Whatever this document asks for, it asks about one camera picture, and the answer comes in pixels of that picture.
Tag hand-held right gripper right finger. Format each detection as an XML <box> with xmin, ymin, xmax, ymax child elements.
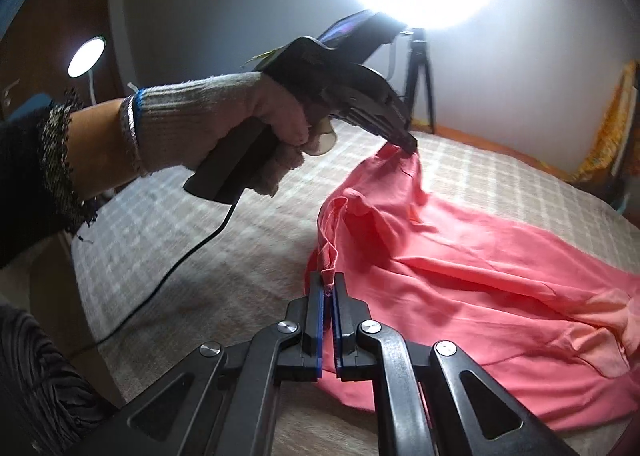
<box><xmin>332</xmin><ymin>272</ymin><xmax>581</xmax><ymax>456</ymax></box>

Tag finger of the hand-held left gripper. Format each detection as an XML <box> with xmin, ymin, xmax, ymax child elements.
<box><xmin>345</xmin><ymin>96</ymin><xmax>420</xmax><ymax>157</ymax></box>

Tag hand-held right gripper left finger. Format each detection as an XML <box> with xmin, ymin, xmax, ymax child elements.
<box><xmin>75</xmin><ymin>272</ymin><xmax>326</xmax><ymax>456</ymax></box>

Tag pink top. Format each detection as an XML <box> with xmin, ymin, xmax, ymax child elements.
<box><xmin>305</xmin><ymin>143</ymin><xmax>640</xmax><ymax>432</ymax></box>

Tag person's left forearm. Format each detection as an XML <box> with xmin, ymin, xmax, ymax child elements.
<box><xmin>0</xmin><ymin>95</ymin><xmax>143</xmax><ymax>269</ymax></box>

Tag person's left hand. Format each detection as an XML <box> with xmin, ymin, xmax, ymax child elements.
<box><xmin>127</xmin><ymin>71</ymin><xmax>311</xmax><ymax>199</ymax></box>

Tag black tripod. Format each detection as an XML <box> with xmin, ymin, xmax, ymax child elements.
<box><xmin>395</xmin><ymin>28</ymin><xmax>439</xmax><ymax>134</ymax></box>

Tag orange bed sheet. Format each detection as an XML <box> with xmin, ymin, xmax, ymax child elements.
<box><xmin>400</xmin><ymin>120</ymin><xmax>581</xmax><ymax>179</ymax></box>

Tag beige checked blanket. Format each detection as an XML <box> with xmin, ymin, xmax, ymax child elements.
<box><xmin>70</xmin><ymin>120</ymin><xmax>640</xmax><ymax>456</ymax></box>

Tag orange patterned cloth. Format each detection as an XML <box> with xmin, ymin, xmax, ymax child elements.
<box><xmin>575</xmin><ymin>61</ymin><xmax>640</xmax><ymax>189</ymax></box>

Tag round white desk lamp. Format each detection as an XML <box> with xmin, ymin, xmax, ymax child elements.
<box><xmin>66</xmin><ymin>35</ymin><xmax>108</xmax><ymax>104</ymax></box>

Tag dark striped clothing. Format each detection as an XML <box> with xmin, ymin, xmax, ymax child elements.
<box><xmin>0</xmin><ymin>303</ymin><xmax>117</xmax><ymax>456</ymax></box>

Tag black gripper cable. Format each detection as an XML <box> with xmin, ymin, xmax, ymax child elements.
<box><xmin>62</xmin><ymin>201</ymin><xmax>241</xmax><ymax>354</ymax></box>

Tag silver bracelet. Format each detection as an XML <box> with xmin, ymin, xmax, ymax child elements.
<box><xmin>119</xmin><ymin>93</ymin><xmax>146</xmax><ymax>178</ymax></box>

